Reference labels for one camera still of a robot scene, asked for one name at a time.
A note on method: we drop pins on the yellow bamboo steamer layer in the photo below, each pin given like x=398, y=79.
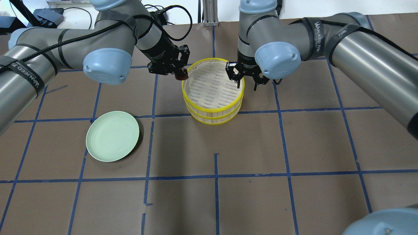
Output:
x=208, y=87
x=216, y=118

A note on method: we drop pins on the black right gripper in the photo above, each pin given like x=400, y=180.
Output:
x=247, y=66

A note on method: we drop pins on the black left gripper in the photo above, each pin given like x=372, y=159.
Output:
x=160, y=54

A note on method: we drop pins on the black camera stand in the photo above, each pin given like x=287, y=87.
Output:
x=43, y=17

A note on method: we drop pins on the brown bun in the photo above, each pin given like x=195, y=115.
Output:
x=181, y=76

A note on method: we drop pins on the aluminium frame post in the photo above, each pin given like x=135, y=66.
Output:
x=210, y=13

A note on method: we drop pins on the light green plate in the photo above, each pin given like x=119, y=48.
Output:
x=112, y=136

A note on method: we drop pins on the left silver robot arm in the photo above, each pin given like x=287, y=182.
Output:
x=36, y=55

